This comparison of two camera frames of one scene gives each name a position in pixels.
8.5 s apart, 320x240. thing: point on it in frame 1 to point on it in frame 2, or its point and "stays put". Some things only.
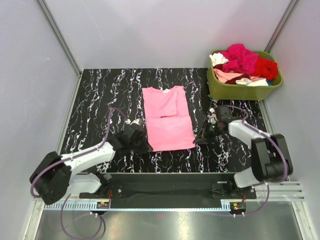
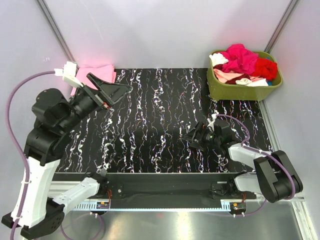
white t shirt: (218, 58) stays put
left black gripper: (146, 148) to (112, 91)
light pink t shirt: (169, 124) to (106, 72)
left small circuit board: (103, 205) stays put
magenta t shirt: (240, 60) stays put
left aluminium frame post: (62, 43) stays put
